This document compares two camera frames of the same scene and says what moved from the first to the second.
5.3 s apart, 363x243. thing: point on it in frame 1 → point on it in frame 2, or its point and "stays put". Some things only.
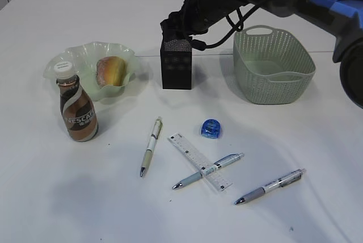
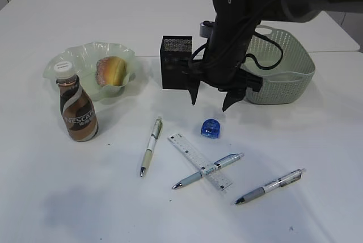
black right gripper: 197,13 → 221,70
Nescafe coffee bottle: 77,107 stays put
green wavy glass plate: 84,57 stays put
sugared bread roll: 111,70 stays put
